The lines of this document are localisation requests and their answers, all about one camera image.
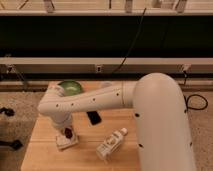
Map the black rectangular phone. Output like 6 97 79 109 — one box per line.
87 111 102 125

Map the dark red pepper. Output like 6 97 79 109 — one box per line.
65 128 73 138

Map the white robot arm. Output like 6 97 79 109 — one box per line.
38 73 197 171

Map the clear plastic bottle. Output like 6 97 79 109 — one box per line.
96 128 128 160

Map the black clamp lower left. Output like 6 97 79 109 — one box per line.
0 140 23 150

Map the green bowl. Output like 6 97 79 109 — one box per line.
59 80 83 96

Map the black hanging cable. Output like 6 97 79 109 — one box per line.
109 7 148 74

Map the black clamp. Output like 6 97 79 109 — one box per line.
0 140 23 150
0 107 15 117

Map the black clamp upper left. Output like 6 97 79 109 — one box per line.
0 107 15 117

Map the black floor cable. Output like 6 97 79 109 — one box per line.
181 69 209 113

